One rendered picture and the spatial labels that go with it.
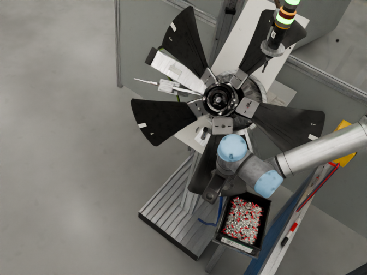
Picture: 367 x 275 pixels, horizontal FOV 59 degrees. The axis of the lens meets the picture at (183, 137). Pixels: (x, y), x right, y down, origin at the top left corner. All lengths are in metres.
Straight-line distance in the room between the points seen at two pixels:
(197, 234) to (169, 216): 0.21
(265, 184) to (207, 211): 1.32
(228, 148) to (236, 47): 0.66
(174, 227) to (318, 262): 0.95
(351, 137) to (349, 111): 0.92
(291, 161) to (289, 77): 0.97
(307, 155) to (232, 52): 0.63
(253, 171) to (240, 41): 0.71
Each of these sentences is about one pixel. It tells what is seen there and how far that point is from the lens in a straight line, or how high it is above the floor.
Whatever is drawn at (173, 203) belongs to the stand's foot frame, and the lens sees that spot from 2.19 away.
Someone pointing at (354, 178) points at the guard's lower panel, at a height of 0.48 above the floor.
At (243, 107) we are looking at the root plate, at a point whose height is 1.20.
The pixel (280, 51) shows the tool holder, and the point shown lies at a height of 1.47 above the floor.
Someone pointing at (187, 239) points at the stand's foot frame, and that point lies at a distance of 2.09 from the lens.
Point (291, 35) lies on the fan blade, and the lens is 1.15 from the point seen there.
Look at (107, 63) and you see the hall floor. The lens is 3.16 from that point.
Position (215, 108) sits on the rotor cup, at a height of 1.20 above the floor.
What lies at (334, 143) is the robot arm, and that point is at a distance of 1.00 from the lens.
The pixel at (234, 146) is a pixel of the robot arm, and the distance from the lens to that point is 0.88.
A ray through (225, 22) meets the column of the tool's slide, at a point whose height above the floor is 1.11.
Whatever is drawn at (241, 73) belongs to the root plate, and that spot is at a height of 1.27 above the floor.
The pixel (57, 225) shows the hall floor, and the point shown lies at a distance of 2.23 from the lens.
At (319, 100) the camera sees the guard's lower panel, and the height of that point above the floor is 0.85.
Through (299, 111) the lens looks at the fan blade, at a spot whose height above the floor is 1.22.
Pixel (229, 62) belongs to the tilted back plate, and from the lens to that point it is 1.45.
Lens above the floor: 2.00
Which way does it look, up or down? 51 degrees down
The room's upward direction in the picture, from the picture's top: 12 degrees clockwise
